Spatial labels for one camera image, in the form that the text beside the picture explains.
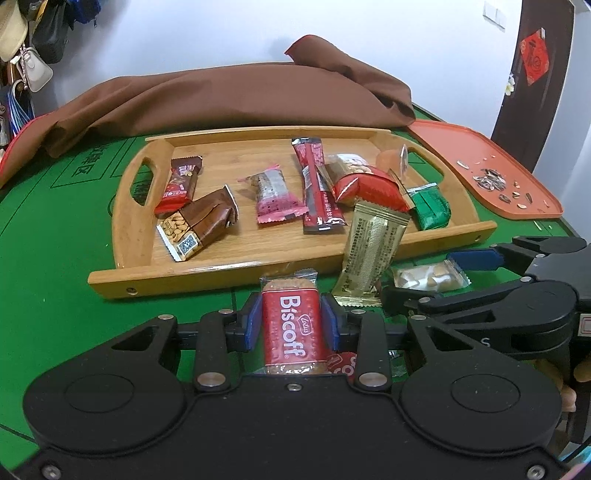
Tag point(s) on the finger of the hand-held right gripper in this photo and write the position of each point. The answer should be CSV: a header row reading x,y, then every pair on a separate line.
x,y
508,302
475,260

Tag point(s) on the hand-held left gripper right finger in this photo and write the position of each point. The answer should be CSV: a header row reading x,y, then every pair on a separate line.
x,y
328,323

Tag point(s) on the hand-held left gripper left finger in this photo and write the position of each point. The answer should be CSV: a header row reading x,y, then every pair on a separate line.
x,y
254,323

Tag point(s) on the red biscuit packet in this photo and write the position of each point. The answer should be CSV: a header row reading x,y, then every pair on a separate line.
x,y
290,323
344,365

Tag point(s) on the white candy packet blue edges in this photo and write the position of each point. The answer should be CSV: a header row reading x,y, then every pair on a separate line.
x,y
429,279

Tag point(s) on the green snack packet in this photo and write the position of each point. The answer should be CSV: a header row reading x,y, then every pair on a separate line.
x,y
430,210

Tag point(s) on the gold snack packet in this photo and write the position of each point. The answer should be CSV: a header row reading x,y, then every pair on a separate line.
x,y
369,254

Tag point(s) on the brown almond bar packet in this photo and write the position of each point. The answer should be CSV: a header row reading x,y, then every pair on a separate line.
x,y
205,221

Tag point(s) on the jelly cup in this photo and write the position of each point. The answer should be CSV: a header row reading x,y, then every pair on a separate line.
x,y
391,161

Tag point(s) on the pink snack packet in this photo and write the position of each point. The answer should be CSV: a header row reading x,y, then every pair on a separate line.
x,y
276,194

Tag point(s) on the wooden tray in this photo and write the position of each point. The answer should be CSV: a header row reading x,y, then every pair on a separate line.
x,y
138,249

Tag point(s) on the red brown chocolate packet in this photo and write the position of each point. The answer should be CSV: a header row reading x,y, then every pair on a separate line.
x,y
178,187

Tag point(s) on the person's right hand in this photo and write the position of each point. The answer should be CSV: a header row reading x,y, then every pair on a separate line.
x,y
569,399

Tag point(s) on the pile of sunflower seeds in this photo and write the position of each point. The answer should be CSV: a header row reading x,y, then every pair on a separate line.
x,y
491,179

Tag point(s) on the orange plastic board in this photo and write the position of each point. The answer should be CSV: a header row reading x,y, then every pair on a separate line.
x,y
461,143

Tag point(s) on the red peanut packet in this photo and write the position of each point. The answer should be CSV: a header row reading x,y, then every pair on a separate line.
x,y
369,187

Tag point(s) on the long dark red bar packet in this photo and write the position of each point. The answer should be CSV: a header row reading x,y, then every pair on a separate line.
x,y
318,184

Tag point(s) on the dark brown door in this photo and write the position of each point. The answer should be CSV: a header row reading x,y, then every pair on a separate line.
x,y
554,106

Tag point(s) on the white flower sticker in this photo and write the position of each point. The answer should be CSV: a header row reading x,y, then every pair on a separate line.
x,y
510,83

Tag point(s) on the red diamond poster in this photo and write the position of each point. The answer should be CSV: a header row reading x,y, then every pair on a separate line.
x,y
533,55

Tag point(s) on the brown cloth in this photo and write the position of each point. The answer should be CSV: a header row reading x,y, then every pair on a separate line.
x,y
231,97

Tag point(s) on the white small pouch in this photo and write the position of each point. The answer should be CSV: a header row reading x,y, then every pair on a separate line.
x,y
36,73

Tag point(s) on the black bag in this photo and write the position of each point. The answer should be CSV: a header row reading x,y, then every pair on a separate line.
x,y
51,32

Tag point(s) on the blue bag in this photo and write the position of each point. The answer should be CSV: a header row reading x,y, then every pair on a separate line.
x,y
85,9

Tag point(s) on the beige cap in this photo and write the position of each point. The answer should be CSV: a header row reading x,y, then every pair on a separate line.
x,y
11,27

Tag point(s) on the white wall switch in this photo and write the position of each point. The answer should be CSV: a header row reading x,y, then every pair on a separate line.
x,y
494,11

